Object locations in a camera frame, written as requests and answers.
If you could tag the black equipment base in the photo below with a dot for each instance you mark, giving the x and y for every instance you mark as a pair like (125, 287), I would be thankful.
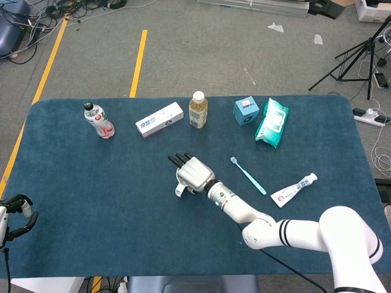
(385, 189)

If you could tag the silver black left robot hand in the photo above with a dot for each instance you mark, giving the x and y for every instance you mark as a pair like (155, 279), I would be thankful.
(3, 222)

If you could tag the clear bottle red label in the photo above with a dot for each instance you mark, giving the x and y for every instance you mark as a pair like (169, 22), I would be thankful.
(99, 120)

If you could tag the white power strip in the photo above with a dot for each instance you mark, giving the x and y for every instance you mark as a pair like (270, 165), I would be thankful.
(366, 117)

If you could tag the open brown cardboard box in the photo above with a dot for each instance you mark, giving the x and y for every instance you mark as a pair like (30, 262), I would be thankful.
(342, 2)

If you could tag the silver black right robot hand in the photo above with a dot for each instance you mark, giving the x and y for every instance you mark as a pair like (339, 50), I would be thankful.
(195, 175)

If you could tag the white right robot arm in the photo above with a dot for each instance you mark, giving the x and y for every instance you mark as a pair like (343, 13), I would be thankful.
(305, 235)

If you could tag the dark blue padded seat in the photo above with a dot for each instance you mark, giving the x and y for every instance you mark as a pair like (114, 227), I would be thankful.
(10, 33)

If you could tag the white paper scrap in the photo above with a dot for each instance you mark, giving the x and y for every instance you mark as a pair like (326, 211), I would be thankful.
(276, 27)
(318, 39)

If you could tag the white plastic basket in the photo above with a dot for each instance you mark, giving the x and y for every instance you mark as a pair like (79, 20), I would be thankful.
(371, 13)

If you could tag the blue carpet table mat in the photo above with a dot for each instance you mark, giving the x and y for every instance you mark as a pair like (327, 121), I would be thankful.
(122, 198)

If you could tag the black tripod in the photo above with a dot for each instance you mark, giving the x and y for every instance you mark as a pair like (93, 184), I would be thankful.
(371, 45)

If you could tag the small blue cardboard box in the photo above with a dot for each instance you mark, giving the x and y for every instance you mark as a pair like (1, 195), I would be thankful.
(246, 111)

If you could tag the green wet wipes pack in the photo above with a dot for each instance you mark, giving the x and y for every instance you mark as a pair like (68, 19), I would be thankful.
(272, 125)

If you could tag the aluminium profile rails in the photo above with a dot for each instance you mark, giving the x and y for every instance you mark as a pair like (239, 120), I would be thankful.
(259, 6)

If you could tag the blue robot base seat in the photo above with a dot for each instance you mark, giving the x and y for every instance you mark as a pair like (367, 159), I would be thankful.
(192, 284)

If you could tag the white toothpaste tube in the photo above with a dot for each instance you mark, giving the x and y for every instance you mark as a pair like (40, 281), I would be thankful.
(290, 193)

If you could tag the white pink toothpaste box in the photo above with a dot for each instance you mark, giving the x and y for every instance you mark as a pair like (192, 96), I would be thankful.
(159, 120)

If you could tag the smartphone with white case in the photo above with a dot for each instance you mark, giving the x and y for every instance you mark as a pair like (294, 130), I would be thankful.
(381, 80)

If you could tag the light blue toothbrush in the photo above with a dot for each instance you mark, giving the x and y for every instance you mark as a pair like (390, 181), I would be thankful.
(249, 177)

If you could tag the black metal bracket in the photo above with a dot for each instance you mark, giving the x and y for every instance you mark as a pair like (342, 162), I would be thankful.
(327, 9)

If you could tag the yellow tea bottle white cap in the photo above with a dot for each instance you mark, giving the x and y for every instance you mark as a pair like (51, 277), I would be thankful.
(198, 113)

